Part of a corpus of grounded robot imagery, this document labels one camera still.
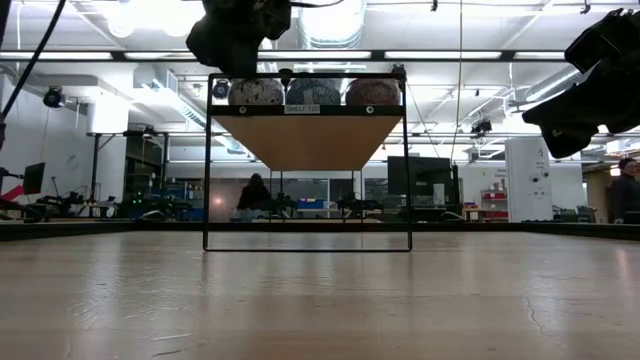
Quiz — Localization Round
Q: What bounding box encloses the wooden shelf with black frame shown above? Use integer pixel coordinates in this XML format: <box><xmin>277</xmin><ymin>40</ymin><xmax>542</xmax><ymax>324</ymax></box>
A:
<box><xmin>202</xmin><ymin>72</ymin><xmax>413</xmax><ymax>253</ymax></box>

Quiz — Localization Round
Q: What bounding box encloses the blue white patterned pot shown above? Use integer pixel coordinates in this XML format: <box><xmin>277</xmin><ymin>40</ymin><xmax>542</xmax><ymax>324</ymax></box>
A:
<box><xmin>285</xmin><ymin>78</ymin><xmax>343</xmax><ymax>107</ymax></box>

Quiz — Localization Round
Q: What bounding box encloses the silver ceiling air duct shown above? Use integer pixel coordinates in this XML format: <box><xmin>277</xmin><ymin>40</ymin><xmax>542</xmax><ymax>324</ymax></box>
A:
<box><xmin>297</xmin><ymin>0</ymin><xmax>369</xmax><ymax>50</ymax></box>

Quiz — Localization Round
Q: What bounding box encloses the small black monitor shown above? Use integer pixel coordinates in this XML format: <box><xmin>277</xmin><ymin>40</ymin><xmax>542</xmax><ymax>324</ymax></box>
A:
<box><xmin>23</xmin><ymin>162</ymin><xmax>46</xmax><ymax>196</ymax></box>

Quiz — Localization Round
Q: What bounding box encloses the large black monitor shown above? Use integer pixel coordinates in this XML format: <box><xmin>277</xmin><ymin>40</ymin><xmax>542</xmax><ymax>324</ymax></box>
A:
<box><xmin>387</xmin><ymin>155</ymin><xmax>454</xmax><ymax>209</ymax></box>

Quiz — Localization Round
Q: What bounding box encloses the white square column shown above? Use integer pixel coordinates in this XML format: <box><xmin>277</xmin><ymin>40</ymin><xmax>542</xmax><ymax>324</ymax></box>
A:
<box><xmin>504</xmin><ymin>137</ymin><xmax>554</xmax><ymax>223</ymax></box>

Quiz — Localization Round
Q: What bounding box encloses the person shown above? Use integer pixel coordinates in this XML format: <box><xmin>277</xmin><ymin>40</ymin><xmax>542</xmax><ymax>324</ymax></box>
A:
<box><xmin>607</xmin><ymin>157</ymin><xmax>640</xmax><ymax>225</ymax></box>
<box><xmin>236</xmin><ymin>172</ymin><xmax>272</xmax><ymax>223</ymax></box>

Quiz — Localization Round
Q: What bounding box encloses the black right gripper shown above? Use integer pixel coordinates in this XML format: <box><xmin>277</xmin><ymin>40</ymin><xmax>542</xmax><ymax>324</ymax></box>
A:
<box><xmin>522</xmin><ymin>7</ymin><xmax>640</xmax><ymax>159</ymax></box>

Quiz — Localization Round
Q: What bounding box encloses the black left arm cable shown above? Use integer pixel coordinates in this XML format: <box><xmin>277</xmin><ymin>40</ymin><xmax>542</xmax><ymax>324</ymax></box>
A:
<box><xmin>0</xmin><ymin>0</ymin><xmax>68</xmax><ymax>151</ymax></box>

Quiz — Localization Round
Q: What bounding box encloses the white speckled round pot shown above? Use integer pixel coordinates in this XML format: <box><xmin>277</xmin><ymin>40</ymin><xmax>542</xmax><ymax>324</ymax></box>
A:
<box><xmin>227</xmin><ymin>78</ymin><xmax>285</xmax><ymax>107</ymax></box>

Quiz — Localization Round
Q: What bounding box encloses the black metal rig frame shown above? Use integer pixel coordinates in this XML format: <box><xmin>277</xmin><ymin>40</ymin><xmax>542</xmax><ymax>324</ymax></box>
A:
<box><xmin>0</xmin><ymin>221</ymin><xmax>640</xmax><ymax>242</ymax></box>

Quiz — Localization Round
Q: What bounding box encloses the red storage rack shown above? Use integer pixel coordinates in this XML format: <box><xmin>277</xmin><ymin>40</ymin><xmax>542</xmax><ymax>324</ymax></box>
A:
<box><xmin>480</xmin><ymin>188</ymin><xmax>510</xmax><ymax>221</ymax></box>

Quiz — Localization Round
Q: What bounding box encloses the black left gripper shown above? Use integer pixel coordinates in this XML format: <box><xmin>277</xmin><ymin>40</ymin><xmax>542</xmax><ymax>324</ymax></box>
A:
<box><xmin>187</xmin><ymin>0</ymin><xmax>292</xmax><ymax>76</ymax></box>

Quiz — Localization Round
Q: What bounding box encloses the red speckled round pot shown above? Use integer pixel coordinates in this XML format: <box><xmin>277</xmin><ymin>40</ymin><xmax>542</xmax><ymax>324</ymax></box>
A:
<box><xmin>344</xmin><ymin>78</ymin><xmax>403</xmax><ymax>107</ymax></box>

